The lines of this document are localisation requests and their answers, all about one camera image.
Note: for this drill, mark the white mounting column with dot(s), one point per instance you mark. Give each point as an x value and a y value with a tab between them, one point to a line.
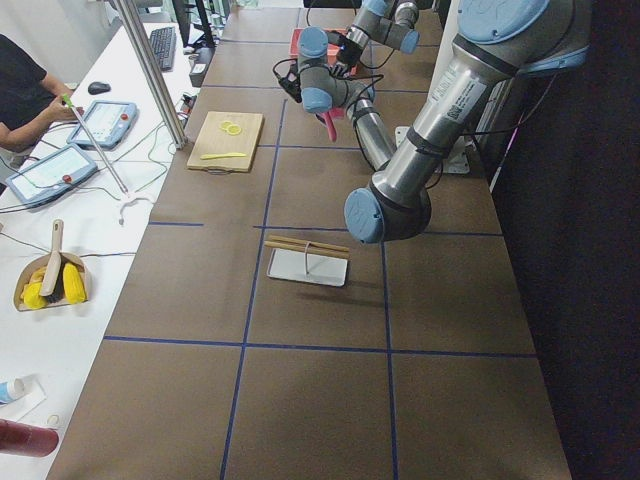
452	159

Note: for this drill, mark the near teach pendant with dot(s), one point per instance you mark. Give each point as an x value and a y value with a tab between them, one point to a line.
53	176

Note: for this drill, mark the pink plastic bin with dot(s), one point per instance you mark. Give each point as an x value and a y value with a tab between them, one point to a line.
315	57

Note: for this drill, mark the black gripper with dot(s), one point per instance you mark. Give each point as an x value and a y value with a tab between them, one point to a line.
320	113
349	51

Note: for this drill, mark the black device box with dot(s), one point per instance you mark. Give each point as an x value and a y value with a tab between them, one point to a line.
199	65

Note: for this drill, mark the teach pendant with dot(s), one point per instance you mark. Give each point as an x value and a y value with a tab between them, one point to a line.
110	121
53	176

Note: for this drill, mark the beige hand brush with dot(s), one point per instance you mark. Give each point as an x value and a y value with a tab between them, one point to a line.
52	265

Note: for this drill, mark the yellow plastic knife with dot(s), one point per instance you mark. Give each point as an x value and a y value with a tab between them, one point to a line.
222	155

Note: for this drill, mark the white rack tray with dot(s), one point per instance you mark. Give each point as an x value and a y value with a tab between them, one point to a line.
307	268

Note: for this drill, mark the pink and grey cloth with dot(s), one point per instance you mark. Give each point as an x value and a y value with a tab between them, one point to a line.
327	119

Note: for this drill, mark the white and blue tube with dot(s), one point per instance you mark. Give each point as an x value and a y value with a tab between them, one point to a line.
11	390

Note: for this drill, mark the black keyboard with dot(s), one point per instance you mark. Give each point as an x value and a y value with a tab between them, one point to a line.
163	43

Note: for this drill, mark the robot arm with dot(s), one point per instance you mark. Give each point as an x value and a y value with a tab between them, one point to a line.
389	23
495	41

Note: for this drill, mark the beige dustpan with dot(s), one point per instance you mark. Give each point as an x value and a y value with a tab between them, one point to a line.
42	261

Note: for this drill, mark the black computer mouse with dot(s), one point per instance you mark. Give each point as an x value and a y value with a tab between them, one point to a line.
96	88

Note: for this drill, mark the far teach pendant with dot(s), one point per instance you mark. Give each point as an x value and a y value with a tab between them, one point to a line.
110	121

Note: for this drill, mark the long reacher grabber tool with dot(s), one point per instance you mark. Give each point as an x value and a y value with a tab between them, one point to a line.
128	197

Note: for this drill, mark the red cylinder bottle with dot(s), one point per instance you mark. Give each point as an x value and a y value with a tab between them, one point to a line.
27	440

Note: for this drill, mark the wooden cloth rack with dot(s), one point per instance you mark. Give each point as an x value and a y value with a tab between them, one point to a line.
307	246

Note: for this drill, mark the aluminium frame post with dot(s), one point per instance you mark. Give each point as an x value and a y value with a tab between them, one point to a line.
137	34

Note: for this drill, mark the white paper sheet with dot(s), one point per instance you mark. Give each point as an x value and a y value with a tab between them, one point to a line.
35	395

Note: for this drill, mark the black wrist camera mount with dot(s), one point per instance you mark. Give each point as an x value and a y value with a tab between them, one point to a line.
336	39

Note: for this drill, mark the seated person in black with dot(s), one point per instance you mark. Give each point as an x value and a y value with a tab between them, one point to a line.
31	99

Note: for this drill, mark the yellow toy banana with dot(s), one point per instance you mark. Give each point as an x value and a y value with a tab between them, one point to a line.
30	295

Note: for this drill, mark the yellow toy corn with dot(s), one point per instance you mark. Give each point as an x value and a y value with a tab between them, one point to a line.
73	284

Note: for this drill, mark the bamboo cutting board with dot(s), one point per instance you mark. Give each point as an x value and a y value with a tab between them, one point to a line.
213	139

